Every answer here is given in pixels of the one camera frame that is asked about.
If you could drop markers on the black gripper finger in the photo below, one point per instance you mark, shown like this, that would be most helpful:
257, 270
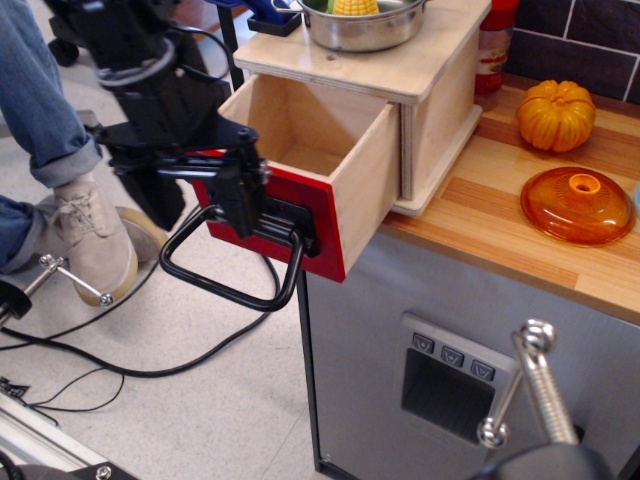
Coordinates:
235, 180
159, 197

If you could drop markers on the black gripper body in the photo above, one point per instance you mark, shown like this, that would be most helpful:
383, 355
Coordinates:
217, 145

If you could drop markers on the red-fronted wooden drawer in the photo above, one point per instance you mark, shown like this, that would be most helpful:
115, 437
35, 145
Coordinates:
334, 158

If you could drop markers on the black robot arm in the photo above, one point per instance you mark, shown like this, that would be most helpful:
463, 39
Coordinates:
173, 130

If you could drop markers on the plywood drawer box housing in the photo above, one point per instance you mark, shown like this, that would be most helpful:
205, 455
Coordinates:
431, 77

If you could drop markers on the beige sneaker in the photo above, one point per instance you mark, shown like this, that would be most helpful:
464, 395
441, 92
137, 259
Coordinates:
103, 243

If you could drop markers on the silver C-clamp screw left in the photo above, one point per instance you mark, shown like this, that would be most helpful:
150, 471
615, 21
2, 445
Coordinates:
16, 302

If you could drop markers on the silver c-clamp screw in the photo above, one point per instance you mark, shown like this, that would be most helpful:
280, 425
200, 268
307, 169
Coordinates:
532, 343
16, 302

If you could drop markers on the blue black bar clamp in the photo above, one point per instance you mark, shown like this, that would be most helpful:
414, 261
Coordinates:
269, 17

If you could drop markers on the blue jeans leg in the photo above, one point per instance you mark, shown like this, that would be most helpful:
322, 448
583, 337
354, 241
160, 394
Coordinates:
41, 120

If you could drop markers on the black wheeled wooden cart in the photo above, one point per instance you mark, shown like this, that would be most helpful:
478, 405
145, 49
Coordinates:
65, 47

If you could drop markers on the yellow toy corn cob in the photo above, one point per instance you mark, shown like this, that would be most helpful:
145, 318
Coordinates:
354, 7

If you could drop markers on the stainless steel pot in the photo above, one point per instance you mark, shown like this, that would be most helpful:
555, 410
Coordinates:
396, 23

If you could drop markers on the silver toy kitchen cabinet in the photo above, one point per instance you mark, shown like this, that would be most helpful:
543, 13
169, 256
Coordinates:
413, 350

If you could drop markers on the red-capped spice jar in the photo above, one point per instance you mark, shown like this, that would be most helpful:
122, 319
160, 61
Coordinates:
495, 36

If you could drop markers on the orange toy pumpkin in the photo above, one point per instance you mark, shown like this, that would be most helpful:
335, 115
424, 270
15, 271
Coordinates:
557, 117

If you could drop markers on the silver C-clamp screw right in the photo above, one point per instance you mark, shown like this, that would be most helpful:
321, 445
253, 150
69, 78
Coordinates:
532, 343

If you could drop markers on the orange glass pot lid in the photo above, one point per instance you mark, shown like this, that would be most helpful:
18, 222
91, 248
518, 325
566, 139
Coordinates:
578, 206

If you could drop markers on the aluminium frame rail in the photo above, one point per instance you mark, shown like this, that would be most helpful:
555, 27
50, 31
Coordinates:
40, 450

